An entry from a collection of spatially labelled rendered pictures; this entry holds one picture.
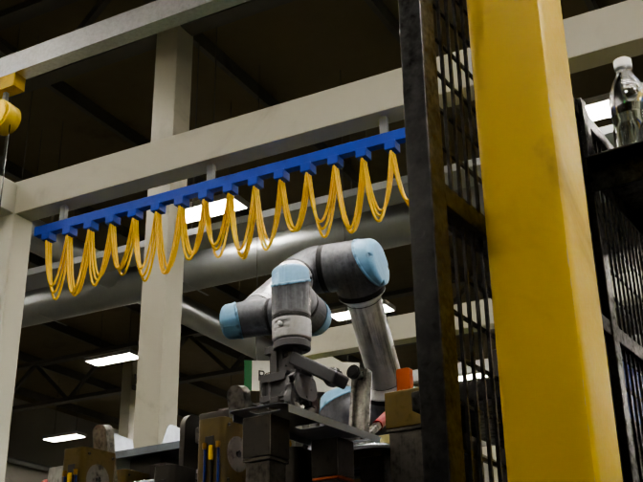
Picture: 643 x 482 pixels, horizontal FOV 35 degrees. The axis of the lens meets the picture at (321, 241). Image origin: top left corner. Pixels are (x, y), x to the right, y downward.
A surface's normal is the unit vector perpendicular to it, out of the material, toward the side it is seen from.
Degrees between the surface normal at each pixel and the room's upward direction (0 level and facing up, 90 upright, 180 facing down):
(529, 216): 90
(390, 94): 90
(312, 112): 90
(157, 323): 90
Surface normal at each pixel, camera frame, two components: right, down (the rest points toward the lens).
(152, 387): -0.47, -0.35
